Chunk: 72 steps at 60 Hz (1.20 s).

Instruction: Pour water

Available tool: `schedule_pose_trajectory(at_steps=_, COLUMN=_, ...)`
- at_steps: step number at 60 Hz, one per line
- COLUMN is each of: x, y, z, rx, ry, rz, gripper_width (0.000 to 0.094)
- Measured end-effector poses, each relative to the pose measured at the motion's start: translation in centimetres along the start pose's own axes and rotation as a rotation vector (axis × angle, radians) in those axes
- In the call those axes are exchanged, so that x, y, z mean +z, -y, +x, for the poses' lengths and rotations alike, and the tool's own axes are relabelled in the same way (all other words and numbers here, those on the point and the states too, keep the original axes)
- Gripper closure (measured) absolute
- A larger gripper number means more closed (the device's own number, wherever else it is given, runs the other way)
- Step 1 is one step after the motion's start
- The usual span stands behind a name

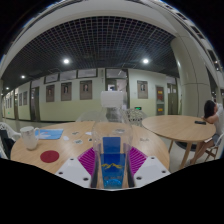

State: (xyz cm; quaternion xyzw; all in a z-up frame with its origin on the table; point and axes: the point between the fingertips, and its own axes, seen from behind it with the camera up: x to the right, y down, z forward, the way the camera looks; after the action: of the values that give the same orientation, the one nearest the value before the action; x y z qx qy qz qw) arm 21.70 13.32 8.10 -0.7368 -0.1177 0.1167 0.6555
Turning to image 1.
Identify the flat round red coaster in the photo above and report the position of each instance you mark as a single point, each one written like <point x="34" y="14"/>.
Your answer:
<point x="49" y="156"/>

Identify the person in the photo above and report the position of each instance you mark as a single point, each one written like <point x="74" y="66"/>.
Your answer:
<point x="213" y="115"/>

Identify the round wooden table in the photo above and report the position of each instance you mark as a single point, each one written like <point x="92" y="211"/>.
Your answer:
<point x="178" y="126"/>

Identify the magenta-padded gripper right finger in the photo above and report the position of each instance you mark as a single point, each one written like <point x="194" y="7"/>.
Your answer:
<point x="150" y="170"/>

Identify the folding chair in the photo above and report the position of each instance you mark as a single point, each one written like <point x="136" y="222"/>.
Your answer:
<point x="215" y="150"/>

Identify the black bag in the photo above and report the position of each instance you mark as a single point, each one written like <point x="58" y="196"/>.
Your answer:
<point x="6" y="143"/>

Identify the green exit sign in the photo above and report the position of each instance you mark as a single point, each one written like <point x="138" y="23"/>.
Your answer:
<point x="137" y="108"/>

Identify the small white paper piece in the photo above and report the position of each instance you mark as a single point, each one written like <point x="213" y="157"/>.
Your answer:
<point x="65" y="137"/>

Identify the framed wall portraits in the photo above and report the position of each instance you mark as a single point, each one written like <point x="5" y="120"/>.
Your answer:
<point x="85" y="90"/>

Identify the clear blue-labelled water bottle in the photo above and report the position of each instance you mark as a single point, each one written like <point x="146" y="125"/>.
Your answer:
<point x="112" y="166"/>

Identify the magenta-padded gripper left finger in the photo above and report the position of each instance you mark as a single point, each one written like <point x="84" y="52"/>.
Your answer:
<point x="71" y="171"/>

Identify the black phone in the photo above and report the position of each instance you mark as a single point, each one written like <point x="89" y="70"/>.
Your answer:
<point x="200" y="122"/>

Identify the light blue paper sheet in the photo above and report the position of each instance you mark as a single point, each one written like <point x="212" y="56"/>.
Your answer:
<point x="50" y="134"/>

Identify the round ceiling lights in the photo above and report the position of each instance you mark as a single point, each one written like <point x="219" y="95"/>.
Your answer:
<point x="66" y="61"/>

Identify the white ceramic mug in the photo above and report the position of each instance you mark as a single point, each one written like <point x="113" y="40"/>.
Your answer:
<point x="29" y="138"/>

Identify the dark wooden door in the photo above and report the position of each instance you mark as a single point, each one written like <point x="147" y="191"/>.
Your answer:
<point x="35" y="103"/>

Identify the glass entrance door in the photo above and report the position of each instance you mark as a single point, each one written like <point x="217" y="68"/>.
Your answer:
<point x="116" y="80"/>

